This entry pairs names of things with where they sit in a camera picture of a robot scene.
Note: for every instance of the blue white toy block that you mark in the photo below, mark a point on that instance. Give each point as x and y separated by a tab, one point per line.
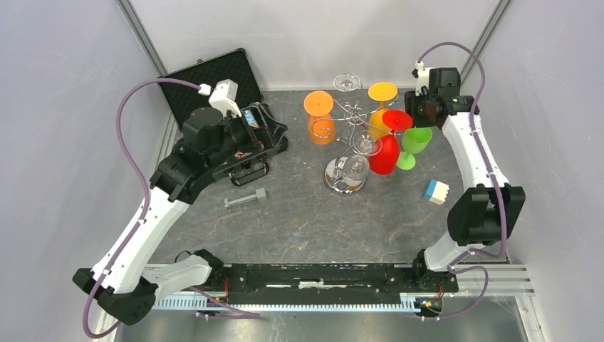
436	192

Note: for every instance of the aluminium frame post left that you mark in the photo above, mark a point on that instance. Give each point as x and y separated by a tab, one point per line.
141	34

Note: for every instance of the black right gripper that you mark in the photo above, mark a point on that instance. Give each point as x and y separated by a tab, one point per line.
412	100

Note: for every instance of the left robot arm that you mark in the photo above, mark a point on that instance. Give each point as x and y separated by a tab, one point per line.
214	145

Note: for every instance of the black poker chip case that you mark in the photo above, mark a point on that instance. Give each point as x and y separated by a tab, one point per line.
187	92

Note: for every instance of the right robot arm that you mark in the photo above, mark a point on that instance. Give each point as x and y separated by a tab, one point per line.
490	206

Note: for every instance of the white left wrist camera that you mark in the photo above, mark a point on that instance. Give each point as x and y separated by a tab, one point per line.
223	99

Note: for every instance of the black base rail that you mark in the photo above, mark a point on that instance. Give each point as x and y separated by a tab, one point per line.
321	284

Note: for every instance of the yellow plastic wine glass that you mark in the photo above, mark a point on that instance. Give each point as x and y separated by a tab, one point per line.
383	93

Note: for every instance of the chrome wine glass rack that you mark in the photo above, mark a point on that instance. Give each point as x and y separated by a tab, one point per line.
346	124

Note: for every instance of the clear wine glass low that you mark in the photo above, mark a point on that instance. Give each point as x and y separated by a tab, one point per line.
354	170

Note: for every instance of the aluminium frame post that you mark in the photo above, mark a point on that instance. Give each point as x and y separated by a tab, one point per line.
141	34
485	36

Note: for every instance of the aluminium frame post right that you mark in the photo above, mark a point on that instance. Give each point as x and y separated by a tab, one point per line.
485	36

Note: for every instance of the green plastic wine glass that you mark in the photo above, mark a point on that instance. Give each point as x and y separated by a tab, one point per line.
414	141

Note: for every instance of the clear wine glass on rack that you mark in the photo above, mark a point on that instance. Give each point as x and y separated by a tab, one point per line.
349	83

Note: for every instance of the orange plastic wine glass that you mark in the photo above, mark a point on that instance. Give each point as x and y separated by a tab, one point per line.
320	126

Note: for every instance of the red plastic wine glass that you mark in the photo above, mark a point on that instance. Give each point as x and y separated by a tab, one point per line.
384	162

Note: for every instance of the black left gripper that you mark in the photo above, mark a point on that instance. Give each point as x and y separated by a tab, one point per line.
266	135

